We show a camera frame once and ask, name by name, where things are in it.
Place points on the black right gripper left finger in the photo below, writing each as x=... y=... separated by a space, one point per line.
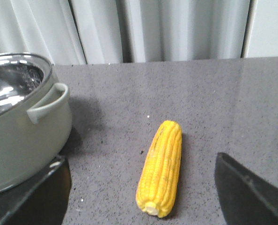
x=41 y=200

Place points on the pale green electric pot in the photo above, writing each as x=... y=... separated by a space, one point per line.
x=35 y=116

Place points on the white curtain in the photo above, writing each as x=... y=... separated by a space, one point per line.
x=116 y=31

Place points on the yellow corn cob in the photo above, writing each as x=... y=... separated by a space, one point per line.
x=157 y=187

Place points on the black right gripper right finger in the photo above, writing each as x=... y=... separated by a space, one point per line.
x=244 y=197

